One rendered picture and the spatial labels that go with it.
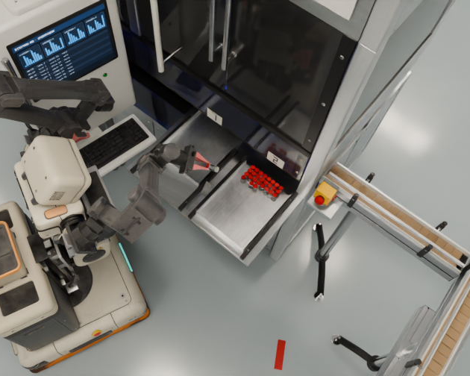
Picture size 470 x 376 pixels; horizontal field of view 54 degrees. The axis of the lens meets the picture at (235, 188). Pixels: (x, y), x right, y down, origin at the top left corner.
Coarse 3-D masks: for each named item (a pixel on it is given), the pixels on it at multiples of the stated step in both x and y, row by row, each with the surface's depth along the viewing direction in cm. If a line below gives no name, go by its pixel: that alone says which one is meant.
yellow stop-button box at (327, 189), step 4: (324, 180) 194; (328, 180) 194; (320, 184) 193; (324, 184) 193; (328, 184) 193; (332, 184) 193; (320, 188) 192; (324, 188) 192; (328, 188) 192; (332, 188) 192; (336, 188) 192; (316, 192) 193; (320, 192) 191; (324, 192) 191; (328, 192) 191; (332, 192) 191; (320, 196) 193; (324, 196) 191; (328, 196) 190; (332, 196) 190; (324, 200) 193; (328, 200) 191
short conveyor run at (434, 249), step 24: (336, 168) 208; (336, 192) 205; (360, 192) 199; (360, 216) 206; (384, 216) 199; (408, 216) 200; (408, 240) 195; (432, 240) 195; (432, 264) 196; (456, 264) 191
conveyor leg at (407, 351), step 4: (412, 344) 205; (416, 344) 198; (404, 348) 209; (408, 348) 205; (412, 348) 201; (404, 352) 208; (408, 352) 205; (380, 356) 239; (384, 356) 232; (404, 356) 210; (408, 356) 207; (376, 360) 242; (380, 360) 236; (384, 360) 231; (376, 364) 243; (380, 364) 238
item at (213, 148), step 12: (192, 120) 221; (204, 120) 221; (180, 132) 217; (192, 132) 218; (204, 132) 218; (216, 132) 218; (228, 132) 219; (180, 144) 214; (192, 144) 215; (204, 144) 215; (216, 144) 215; (228, 144) 216; (204, 156) 212; (216, 156) 212; (192, 180) 203
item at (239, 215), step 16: (240, 176) 209; (224, 192) 204; (240, 192) 205; (256, 192) 205; (208, 208) 200; (224, 208) 201; (240, 208) 201; (256, 208) 202; (272, 208) 202; (208, 224) 196; (224, 224) 197; (240, 224) 198; (256, 224) 198; (240, 240) 194
